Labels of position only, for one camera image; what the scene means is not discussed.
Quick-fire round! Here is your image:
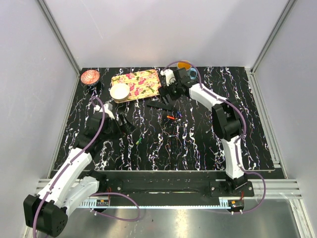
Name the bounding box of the aluminium frame post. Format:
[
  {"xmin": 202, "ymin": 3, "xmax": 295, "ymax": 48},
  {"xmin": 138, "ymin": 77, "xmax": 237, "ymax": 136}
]
[
  {"xmin": 250, "ymin": 0, "xmax": 297, "ymax": 74},
  {"xmin": 36, "ymin": 0, "xmax": 81, "ymax": 76}
]

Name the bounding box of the right aluminium frame post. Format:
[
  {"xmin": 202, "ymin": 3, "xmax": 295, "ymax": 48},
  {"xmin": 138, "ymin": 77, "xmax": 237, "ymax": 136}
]
[{"xmin": 250, "ymin": 0, "xmax": 297, "ymax": 74}]

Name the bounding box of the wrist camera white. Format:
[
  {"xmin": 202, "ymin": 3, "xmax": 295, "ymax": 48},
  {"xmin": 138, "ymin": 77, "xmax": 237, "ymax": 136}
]
[
  {"xmin": 160, "ymin": 69, "xmax": 176, "ymax": 86},
  {"xmin": 94, "ymin": 103, "xmax": 115, "ymax": 119}
]

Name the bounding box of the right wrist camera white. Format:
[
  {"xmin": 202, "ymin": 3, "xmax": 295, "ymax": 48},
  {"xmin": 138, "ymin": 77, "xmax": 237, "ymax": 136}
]
[{"xmin": 160, "ymin": 69, "xmax": 176, "ymax": 86}]

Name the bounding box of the floral rectangular tray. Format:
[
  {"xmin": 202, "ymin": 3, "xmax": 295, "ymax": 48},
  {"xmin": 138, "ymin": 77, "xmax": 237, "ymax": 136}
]
[{"xmin": 111, "ymin": 69, "xmax": 161, "ymax": 103}]

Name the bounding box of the cream white bowl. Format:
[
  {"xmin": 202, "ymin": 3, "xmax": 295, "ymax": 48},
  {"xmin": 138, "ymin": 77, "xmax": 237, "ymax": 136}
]
[{"xmin": 110, "ymin": 83, "xmax": 130, "ymax": 102}]

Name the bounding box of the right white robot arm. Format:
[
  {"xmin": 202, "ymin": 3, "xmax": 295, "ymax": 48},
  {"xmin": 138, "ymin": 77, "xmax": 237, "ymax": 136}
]
[{"xmin": 159, "ymin": 68, "xmax": 248, "ymax": 196}]

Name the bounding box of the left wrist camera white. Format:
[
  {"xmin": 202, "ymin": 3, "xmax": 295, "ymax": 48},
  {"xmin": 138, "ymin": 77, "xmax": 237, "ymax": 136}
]
[{"xmin": 94, "ymin": 103, "xmax": 115, "ymax": 119}]

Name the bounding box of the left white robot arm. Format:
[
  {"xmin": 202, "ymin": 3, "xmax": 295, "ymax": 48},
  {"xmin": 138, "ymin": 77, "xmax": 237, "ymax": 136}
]
[{"xmin": 23, "ymin": 112, "xmax": 135, "ymax": 238}]

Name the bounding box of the blue mug orange inside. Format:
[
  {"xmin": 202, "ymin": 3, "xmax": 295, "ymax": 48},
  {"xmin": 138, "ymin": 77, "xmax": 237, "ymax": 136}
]
[{"xmin": 177, "ymin": 60, "xmax": 198, "ymax": 80}]

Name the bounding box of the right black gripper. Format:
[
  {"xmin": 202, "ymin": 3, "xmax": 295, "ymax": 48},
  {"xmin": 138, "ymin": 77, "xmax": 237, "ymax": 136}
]
[{"xmin": 158, "ymin": 80, "xmax": 181, "ymax": 107}]

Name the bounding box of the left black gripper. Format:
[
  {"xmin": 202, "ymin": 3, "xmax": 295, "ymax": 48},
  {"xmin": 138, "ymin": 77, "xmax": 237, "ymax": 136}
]
[{"xmin": 101, "ymin": 113, "xmax": 136, "ymax": 142}]

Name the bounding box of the red patterned bowl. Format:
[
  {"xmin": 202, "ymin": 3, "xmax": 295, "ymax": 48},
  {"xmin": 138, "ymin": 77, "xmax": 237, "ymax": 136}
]
[{"xmin": 80, "ymin": 69, "xmax": 100, "ymax": 85}]

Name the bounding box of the black remote control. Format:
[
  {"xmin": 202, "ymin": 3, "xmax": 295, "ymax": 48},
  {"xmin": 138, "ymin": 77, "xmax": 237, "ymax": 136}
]
[{"xmin": 146, "ymin": 102, "xmax": 173, "ymax": 111}]

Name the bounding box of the left aluminium frame post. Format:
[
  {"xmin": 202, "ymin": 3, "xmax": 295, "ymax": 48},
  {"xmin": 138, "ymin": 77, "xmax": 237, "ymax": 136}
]
[{"xmin": 36, "ymin": 0, "xmax": 81, "ymax": 76}]

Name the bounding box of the aluminium frame rail front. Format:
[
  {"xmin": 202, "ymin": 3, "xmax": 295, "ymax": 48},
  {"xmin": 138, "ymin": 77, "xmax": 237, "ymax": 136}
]
[{"xmin": 34, "ymin": 178, "xmax": 304, "ymax": 210}]

